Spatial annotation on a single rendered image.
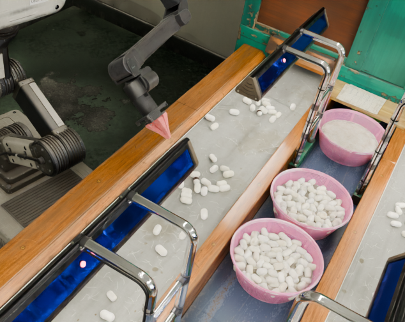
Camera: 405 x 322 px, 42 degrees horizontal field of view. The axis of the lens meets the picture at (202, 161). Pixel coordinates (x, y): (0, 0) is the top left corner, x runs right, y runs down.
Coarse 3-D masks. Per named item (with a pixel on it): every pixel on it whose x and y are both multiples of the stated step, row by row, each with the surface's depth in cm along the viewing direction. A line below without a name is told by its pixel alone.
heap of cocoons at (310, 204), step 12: (300, 180) 177; (312, 180) 178; (276, 192) 172; (288, 192) 172; (300, 192) 172; (312, 192) 173; (324, 192) 174; (288, 204) 168; (300, 204) 169; (312, 204) 169; (324, 204) 171; (336, 204) 172; (300, 216) 164; (312, 216) 165; (324, 216) 167; (336, 216) 170
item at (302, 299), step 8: (296, 296) 100; (304, 296) 98; (312, 296) 97; (320, 296) 97; (296, 304) 100; (304, 304) 99; (320, 304) 96; (328, 304) 96; (336, 304) 96; (296, 312) 101; (336, 312) 96; (344, 312) 95; (352, 312) 95; (288, 320) 104; (296, 320) 103; (352, 320) 95; (360, 320) 94; (368, 320) 94
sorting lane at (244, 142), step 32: (288, 96) 214; (192, 128) 189; (224, 128) 192; (256, 128) 195; (288, 128) 198; (224, 160) 179; (256, 160) 182; (192, 192) 166; (224, 192) 168; (160, 224) 154; (192, 224) 156; (128, 256) 144; (160, 256) 145; (96, 288) 135; (128, 288) 136; (160, 288) 138; (64, 320) 127; (96, 320) 128; (128, 320) 130
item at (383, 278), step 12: (396, 264) 111; (384, 276) 110; (396, 276) 107; (384, 288) 107; (396, 288) 103; (372, 300) 106; (384, 300) 103; (396, 300) 100; (372, 312) 102; (384, 312) 100; (396, 312) 98
